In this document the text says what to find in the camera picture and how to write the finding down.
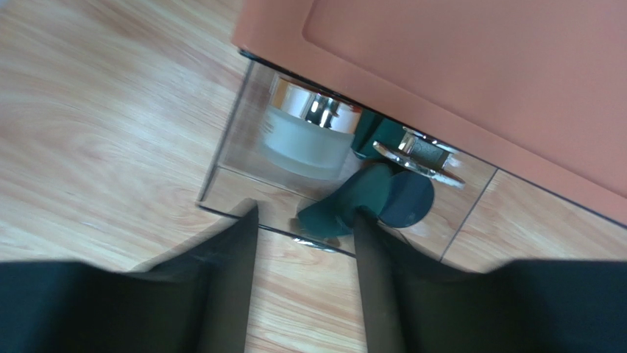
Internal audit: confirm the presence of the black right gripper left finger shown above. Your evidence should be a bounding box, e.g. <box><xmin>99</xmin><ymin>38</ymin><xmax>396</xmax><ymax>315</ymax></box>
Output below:
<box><xmin>1</xmin><ymin>206</ymin><xmax>259</xmax><ymax>352</ymax></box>

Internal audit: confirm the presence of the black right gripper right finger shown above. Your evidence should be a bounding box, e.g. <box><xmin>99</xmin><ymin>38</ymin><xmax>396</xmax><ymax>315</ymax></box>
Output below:
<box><xmin>354</xmin><ymin>210</ymin><xmax>626</xmax><ymax>352</ymax></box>

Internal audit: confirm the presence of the dark green round lid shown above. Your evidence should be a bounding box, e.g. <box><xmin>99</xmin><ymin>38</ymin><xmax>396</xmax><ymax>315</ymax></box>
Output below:
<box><xmin>297</xmin><ymin>163</ymin><xmax>393</xmax><ymax>239</ymax></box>

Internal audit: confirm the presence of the clear orange drawer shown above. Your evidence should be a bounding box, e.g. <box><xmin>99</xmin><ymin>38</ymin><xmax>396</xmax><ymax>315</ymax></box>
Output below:
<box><xmin>197</xmin><ymin>61</ymin><xmax>626</xmax><ymax>271</ymax></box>

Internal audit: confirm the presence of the gold mirrored jar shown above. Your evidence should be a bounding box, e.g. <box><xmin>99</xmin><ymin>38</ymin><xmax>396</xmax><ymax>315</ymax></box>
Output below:
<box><xmin>260</xmin><ymin>75</ymin><xmax>363</xmax><ymax>180</ymax></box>

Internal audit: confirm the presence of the orange drawer box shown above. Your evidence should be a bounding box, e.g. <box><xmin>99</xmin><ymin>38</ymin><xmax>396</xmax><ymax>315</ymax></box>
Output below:
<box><xmin>233</xmin><ymin>1</ymin><xmax>626</xmax><ymax>223</ymax></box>

